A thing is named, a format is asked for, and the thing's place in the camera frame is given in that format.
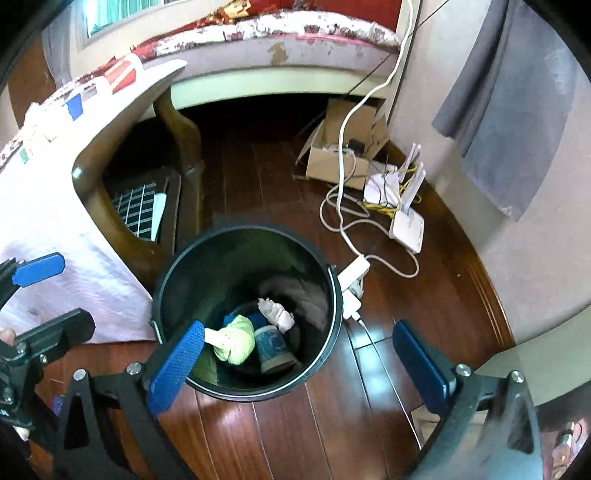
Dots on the pale curtain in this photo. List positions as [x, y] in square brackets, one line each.
[60, 46]

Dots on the crumpled white tissue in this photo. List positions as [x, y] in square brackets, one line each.
[277, 314]

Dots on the pink towel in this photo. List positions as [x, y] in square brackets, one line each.
[46, 198]

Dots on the brown wooden door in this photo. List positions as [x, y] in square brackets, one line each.
[30, 83]

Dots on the window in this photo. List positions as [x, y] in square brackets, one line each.
[115, 14]

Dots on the white plug adapter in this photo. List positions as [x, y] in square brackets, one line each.
[351, 304]

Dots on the grey hanging cloth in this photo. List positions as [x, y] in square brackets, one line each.
[508, 115]

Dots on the cardboard box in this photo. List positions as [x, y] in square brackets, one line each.
[323, 161]

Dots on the white router with antennas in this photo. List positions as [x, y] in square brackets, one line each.
[408, 228]

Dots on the small white network box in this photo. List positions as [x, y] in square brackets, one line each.
[378, 191]

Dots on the small black adapter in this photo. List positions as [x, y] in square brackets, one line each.
[355, 146]

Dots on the blue paper cup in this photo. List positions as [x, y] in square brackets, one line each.
[273, 347]

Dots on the person's left hand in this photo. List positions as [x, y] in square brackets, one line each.
[5, 335]

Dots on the bed with lilac mattress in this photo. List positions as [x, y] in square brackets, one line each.
[323, 60]

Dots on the white grid rack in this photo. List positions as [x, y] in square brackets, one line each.
[138, 207]

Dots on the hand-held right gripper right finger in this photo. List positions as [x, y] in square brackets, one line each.
[422, 364]

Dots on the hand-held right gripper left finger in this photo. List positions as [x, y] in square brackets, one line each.
[178, 364]

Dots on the brown wooden table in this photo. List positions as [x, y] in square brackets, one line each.
[184, 138]

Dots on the red patterned blanket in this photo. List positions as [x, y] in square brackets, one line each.
[360, 9]

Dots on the red and white packet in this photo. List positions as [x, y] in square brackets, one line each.
[123, 70]

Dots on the black trash bin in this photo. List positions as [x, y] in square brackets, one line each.
[231, 263]

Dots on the floral bedsheet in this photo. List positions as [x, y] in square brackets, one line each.
[277, 25]

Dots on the green cloth bundle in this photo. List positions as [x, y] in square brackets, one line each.
[238, 341]

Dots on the cream rounded furniture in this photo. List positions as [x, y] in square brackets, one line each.
[531, 360]

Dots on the blue and white packet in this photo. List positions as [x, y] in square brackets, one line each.
[74, 106]

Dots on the white power strip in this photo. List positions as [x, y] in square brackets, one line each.
[353, 272]

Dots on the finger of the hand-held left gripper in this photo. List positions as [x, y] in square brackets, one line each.
[60, 330]
[39, 270]

